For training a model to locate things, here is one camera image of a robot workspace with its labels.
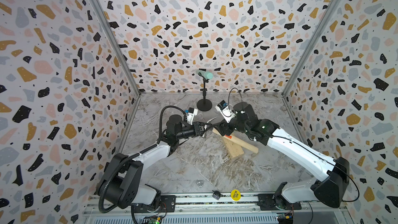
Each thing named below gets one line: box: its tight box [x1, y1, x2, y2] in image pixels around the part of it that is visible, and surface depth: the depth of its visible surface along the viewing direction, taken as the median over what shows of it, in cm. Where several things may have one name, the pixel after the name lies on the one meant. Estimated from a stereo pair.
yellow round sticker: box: [230, 189, 241, 202], surface depth 78 cm
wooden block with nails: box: [222, 136, 245, 159], surface depth 90 cm
